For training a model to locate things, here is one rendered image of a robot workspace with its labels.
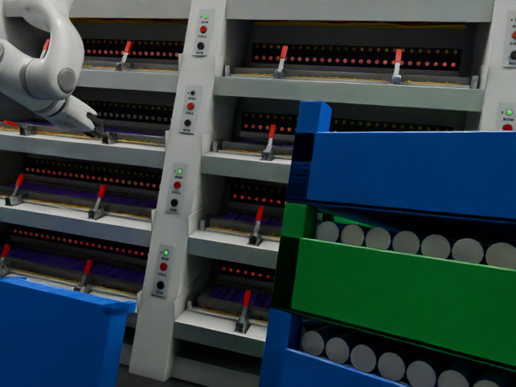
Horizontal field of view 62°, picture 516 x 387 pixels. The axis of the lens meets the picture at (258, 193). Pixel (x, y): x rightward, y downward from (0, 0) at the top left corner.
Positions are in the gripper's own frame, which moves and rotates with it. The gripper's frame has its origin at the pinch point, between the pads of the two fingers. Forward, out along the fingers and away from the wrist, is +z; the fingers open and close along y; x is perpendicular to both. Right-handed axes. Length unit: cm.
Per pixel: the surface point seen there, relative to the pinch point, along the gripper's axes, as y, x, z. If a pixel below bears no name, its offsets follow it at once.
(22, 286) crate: 5.1, -38.7, -12.7
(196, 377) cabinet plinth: 34, -53, 17
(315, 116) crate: 64, -18, -56
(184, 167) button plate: 23.8, -5.4, 5.7
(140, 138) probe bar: 7.3, 2.3, 9.4
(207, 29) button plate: 23.8, 29.3, 0.3
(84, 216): -3.1, -20.5, 10.0
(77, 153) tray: -8.1, -4.4, 6.8
